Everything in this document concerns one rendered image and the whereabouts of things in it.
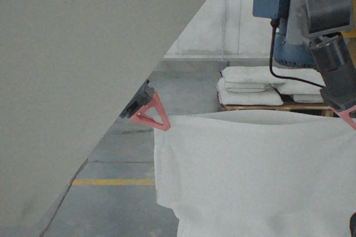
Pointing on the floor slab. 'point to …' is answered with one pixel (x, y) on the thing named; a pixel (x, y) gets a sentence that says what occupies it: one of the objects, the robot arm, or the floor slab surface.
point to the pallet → (288, 103)
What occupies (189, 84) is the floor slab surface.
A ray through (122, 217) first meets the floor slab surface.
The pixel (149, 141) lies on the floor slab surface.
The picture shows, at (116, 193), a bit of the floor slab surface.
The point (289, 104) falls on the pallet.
